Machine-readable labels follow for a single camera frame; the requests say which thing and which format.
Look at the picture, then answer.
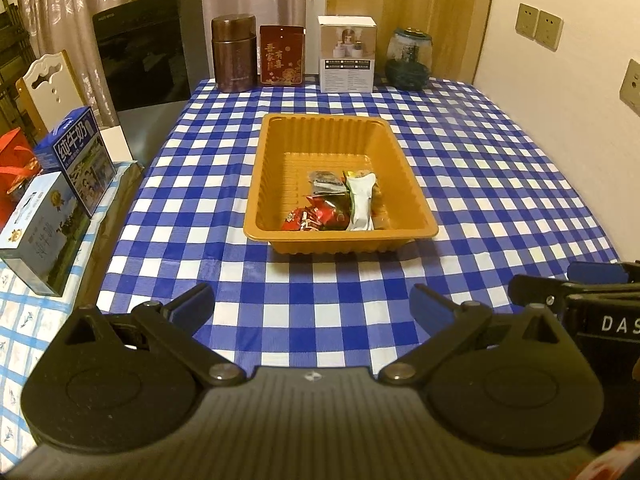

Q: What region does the light blue milk carton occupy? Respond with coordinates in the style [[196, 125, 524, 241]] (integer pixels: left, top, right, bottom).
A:
[[0, 171, 96, 297]]

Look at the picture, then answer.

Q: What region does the black flat screen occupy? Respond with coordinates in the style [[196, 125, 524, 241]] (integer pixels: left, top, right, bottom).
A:
[[92, 0, 211, 161]]

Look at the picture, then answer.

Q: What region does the orange plastic tray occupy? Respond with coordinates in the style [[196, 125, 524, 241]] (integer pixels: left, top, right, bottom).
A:
[[243, 113, 440, 257]]

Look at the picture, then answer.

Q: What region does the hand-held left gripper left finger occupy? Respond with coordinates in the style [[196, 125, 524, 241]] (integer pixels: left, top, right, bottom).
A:
[[47, 282, 248, 387]]

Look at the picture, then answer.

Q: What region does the dark wooden rack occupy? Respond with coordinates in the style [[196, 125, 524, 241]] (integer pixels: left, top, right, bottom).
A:
[[0, 4, 41, 133]]

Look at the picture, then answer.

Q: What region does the red gift box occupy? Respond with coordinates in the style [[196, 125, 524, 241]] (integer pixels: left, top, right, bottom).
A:
[[259, 25, 306, 86]]

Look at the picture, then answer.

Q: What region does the dark blue milk carton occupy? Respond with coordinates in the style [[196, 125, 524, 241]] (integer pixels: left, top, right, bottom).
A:
[[34, 106, 117, 218]]

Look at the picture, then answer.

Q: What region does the white printed carton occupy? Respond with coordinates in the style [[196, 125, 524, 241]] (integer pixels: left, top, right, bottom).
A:
[[318, 15, 377, 94]]

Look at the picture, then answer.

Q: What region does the grey snack packet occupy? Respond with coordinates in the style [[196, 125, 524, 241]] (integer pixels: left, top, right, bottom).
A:
[[307, 170, 347, 196]]

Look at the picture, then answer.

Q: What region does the white carved chair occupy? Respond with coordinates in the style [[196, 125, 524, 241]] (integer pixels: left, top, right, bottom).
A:
[[16, 50, 91, 136]]

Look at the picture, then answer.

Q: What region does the beige wall socket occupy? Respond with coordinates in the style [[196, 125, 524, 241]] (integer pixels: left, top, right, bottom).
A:
[[619, 59, 640, 113]]

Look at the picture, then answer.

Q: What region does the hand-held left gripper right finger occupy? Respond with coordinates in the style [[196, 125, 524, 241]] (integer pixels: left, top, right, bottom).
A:
[[377, 282, 581, 387]]

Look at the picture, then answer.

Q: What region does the glass jar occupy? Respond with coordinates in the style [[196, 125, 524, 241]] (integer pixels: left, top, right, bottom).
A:
[[386, 27, 433, 89]]

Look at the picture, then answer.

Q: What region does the red gift bag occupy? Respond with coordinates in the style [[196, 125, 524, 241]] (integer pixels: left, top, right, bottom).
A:
[[0, 129, 43, 228]]

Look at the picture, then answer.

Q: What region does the red candy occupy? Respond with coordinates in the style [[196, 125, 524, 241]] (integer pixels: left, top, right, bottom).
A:
[[280, 207, 313, 232]]

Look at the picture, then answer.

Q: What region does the small white box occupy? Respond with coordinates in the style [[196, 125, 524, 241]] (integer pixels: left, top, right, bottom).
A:
[[97, 125, 133, 163]]

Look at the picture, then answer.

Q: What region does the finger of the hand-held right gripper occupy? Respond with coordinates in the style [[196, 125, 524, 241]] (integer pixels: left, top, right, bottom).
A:
[[562, 260, 640, 301], [507, 274, 571, 321]]

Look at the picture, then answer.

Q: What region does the blue checked tablecloth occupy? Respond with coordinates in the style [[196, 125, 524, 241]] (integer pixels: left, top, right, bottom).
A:
[[95, 77, 621, 376]]

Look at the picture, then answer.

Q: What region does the person's right forearm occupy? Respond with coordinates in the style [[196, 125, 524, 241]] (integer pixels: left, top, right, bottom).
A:
[[595, 440, 640, 480]]

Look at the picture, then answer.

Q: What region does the brown metal canister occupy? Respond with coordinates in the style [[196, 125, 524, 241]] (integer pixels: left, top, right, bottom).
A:
[[210, 14, 257, 93]]

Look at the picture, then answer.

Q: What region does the red snack packet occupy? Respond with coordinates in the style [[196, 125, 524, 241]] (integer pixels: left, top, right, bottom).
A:
[[306, 197, 351, 232]]

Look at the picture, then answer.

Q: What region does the long foil snack packet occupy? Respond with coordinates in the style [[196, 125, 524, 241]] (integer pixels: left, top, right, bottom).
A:
[[345, 172, 377, 232]]

